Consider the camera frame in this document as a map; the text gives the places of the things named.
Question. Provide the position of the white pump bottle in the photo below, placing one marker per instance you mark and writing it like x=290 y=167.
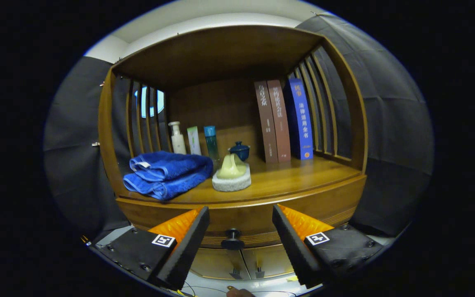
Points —
x=178 y=142

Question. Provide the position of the blue lidded teacup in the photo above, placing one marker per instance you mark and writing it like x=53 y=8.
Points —
x=241 y=152

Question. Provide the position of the wooden cabinet door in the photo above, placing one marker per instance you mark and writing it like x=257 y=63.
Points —
x=217 y=262
x=274 y=260

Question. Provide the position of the dark brown book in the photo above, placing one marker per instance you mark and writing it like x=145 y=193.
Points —
x=267 y=123

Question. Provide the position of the light brown book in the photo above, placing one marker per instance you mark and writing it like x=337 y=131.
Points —
x=282 y=123

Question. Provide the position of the teal capped bottle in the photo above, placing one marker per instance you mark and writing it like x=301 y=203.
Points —
x=211 y=142

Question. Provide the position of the brown wooden drawer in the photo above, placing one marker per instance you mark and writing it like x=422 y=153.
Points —
x=245 y=216

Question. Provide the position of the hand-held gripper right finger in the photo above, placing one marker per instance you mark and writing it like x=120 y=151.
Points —
x=293 y=249

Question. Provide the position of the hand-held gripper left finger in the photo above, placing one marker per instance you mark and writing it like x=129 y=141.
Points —
x=186 y=249

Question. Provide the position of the blue book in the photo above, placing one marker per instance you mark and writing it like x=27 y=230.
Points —
x=302 y=119

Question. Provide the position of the wooden countertop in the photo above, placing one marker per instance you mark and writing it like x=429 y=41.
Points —
x=295 y=177

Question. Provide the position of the folded blue towel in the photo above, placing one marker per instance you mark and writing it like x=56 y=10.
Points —
x=167 y=173

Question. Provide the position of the brown wooden cabinet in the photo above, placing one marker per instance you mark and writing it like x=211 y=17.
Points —
x=221 y=53

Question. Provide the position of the yellow floor tape piece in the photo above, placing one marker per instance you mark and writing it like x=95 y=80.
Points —
x=292 y=278

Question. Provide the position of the white and green tube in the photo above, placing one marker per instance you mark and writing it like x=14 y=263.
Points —
x=194 y=142

